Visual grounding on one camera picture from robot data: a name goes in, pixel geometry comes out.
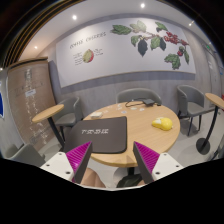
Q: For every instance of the grey chair at left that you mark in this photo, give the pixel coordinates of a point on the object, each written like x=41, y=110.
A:
x=70, y=114

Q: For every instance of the dark grey mouse pad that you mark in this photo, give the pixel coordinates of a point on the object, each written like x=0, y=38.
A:
x=108, y=136

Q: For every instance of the coffee plant wall poster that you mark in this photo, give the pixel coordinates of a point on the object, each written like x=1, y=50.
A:
x=122, y=46

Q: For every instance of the grey chair at right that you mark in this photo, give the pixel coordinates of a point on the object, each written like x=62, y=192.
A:
x=191, y=103

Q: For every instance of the yellow computer mouse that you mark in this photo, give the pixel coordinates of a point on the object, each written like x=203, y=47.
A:
x=163, y=123

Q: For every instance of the grey chair behind table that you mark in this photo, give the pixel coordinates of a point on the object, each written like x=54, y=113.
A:
x=135, y=94

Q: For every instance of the grey chair near left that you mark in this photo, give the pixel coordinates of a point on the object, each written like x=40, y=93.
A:
x=27, y=154

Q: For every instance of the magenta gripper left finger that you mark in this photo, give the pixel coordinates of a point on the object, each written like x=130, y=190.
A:
x=70, y=166

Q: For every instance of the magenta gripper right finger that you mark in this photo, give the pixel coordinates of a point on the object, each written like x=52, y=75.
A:
x=152, y=165

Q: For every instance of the round wooden table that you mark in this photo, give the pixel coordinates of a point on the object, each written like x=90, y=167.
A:
x=140, y=129

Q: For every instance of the black power adapter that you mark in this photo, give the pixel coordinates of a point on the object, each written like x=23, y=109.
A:
x=148, y=102

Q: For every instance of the small round table left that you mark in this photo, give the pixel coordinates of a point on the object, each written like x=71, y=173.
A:
x=48, y=114

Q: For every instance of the white card box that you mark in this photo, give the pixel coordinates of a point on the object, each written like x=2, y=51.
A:
x=96, y=115

